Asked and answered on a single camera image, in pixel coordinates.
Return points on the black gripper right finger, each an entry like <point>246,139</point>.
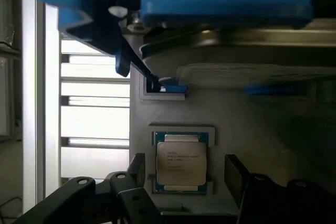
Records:
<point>262,197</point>

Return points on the aluminium frame profile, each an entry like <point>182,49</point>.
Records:
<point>39,103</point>

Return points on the CPU with silver heat spreader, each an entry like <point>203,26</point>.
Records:
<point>181,162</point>

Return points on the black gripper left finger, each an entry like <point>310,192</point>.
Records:
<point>131,203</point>

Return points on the silver disk drive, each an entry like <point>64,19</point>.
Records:
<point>236,48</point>

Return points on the grey printed parts rack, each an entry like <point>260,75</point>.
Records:
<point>249,124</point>

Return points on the small blue clip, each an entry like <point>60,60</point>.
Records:
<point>270,89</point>
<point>175,87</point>

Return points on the grey storage shelf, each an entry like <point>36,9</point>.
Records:
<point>9,51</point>

